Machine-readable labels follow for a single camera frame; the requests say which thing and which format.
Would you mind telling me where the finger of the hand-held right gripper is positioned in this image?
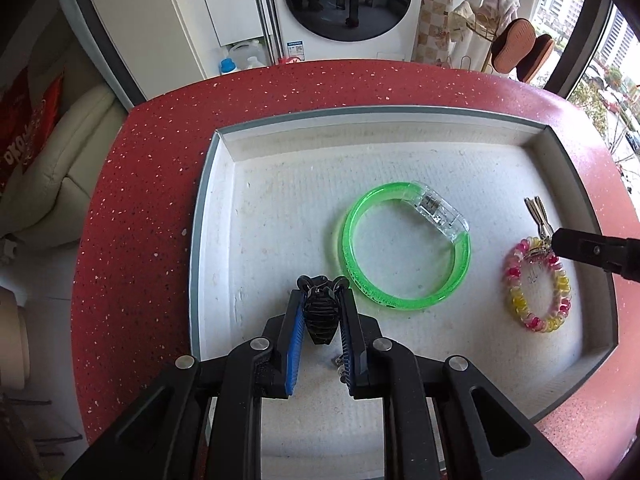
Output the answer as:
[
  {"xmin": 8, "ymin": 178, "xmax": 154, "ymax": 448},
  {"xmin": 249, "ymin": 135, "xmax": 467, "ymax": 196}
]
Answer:
[{"xmin": 550, "ymin": 227, "xmax": 640, "ymax": 283}]

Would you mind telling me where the red cushion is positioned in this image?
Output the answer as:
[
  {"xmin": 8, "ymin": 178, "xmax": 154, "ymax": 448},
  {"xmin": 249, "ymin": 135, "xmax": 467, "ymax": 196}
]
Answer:
[{"xmin": 0, "ymin": 67, "xmax": 66, "ymax": 186}]

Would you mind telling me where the cream cloth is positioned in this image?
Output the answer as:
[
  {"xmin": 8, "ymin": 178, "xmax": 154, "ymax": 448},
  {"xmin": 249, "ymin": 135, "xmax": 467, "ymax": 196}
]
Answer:
[{"xmin": 447, "ymin": 0, "xmax": 493, "ymax": 68}]

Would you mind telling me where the grey jewelry tray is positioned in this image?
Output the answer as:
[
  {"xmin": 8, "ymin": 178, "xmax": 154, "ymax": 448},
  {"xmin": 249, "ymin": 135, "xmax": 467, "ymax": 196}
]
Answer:
[{"xmin": 189, "ymin": 105, "xmax": 621, "ymax": 480}]

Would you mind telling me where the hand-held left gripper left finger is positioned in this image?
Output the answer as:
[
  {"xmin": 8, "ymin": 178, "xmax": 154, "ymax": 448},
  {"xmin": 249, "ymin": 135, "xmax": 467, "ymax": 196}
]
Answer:
[{"xmin": 62, "ymin": 287, "xmax": 307, "ymax": 480}]

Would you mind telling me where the beige rabbit hair clip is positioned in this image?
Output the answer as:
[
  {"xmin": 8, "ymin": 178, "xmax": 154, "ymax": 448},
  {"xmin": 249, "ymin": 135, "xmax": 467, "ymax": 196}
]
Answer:
[{"xmin": 523, "ymin": 196, "xmax": 553, "ymax": 241}]

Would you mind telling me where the cream sofa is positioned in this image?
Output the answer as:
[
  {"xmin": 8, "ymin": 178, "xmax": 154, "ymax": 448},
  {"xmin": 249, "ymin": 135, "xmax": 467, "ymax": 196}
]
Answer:
[{"xmin": 0, "ymin": 85, "xmax": 126, "ymax": 233}]

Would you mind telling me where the brown slipper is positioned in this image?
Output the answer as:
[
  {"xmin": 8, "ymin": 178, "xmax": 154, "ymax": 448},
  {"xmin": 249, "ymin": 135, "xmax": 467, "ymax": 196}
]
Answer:
[
  {"xmin": 491, "ymin": 18, "xmax": 536, "ymax": 77},
  {"xmin": 520, "ymin": 34, "xmax": 556, "ymax": 83}
]

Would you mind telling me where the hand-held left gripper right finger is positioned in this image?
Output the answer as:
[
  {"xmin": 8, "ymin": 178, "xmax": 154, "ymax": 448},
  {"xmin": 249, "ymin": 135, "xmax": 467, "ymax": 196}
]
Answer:
[{"xmin": 340, "ymin": 287, "xmax": 583, "ymax": 480}]

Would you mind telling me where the black hair claw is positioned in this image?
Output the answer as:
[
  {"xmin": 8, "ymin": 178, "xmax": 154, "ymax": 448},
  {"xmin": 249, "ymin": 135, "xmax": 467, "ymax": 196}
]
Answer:
[{"xmin": 295, "ymin": 275, "xmax": 349, "ymax": 346}]

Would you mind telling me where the green translucent bangle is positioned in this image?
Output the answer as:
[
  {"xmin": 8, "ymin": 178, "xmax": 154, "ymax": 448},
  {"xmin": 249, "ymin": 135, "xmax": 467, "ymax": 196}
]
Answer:
[{"xmin": 341, "ymin": 181, "xmax": 472, "ymax": 311}]

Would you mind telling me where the red handled mop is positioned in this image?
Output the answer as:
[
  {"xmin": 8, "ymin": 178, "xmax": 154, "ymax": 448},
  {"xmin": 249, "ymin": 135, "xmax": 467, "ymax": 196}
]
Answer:
[{"xmin": 218, "ymin": 0, "xmax": 283, "ymax": 66}]

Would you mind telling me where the pale pink cloth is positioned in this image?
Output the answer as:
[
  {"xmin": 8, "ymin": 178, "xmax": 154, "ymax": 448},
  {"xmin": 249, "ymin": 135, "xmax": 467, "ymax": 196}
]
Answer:
[{"xmin": 487, "ymin": 0, "xmax": 521, "ymax": 23}]

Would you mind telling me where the white washing machine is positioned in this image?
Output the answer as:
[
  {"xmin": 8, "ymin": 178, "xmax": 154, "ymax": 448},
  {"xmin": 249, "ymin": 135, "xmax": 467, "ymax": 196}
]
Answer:
[{"xmin": 265, "ymin": 0, "xmax": 426, "ymax": 66}]

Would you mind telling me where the pink yellow beaded bracelet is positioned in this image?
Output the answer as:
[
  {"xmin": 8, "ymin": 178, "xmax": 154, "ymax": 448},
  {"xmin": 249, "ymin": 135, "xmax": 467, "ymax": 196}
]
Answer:
[{"xmin": 503, "ymin": 236, "xmax": 572, "ymax": 334}]

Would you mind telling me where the white cabinet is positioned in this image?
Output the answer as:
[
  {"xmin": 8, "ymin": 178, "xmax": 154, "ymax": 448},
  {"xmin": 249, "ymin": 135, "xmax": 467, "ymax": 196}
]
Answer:
[{"xmin": 192, "ymin": 0, "xmax": 268, "ymax": 46}]

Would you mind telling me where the white plastic jug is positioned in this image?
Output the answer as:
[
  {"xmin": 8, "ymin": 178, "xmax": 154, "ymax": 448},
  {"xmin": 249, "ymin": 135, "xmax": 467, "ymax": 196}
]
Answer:
[{"xmin": 227, "ymin": 40, "xmax": 268, "ymax": 72}]

